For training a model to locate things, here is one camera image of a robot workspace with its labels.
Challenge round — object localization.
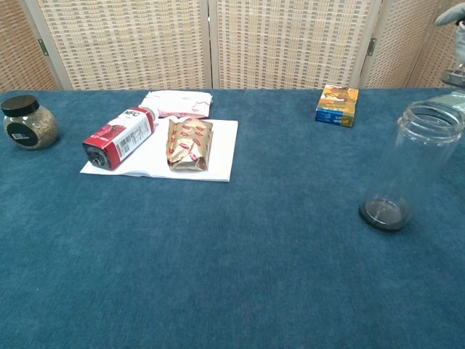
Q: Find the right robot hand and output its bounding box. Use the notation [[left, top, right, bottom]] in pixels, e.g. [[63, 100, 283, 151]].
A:
[[434, 1, 465, 72]]

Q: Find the pale green packet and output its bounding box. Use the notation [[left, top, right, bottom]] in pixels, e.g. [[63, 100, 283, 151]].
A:
[[425, 90, 465, 123]]

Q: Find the clear glass bottle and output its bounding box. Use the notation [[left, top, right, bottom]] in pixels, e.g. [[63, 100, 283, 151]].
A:
[[359, 100, 465, 231]]

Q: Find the orange blue small box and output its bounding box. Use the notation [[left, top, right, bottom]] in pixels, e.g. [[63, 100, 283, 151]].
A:
[[315, 84, 360, 129]]

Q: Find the open white notebook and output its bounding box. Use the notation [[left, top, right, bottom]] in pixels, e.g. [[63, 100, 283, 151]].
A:
[[78, 116, 240, 183]]

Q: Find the white pink plastic packet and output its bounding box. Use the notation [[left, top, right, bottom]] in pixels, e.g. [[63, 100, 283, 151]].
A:
[[139, 89, 214, 119]]

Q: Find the gold red snack packet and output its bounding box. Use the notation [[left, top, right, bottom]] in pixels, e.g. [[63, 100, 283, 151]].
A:
[[166, 117, 214, 172]]

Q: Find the blue tablecloth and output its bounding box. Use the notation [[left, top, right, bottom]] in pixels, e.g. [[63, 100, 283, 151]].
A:
[[0, 87, 465, 349]]

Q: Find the woven folding screen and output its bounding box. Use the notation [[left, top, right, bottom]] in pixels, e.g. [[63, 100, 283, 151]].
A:
[[0, 0, 465, 92]]

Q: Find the red white NFC juice bottle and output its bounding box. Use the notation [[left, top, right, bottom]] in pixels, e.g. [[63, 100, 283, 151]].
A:
[[81, 106, 157, 171]]

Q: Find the round glass jar black lid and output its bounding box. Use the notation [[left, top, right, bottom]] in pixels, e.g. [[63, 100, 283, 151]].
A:
[[0, 95, 59, 151]]

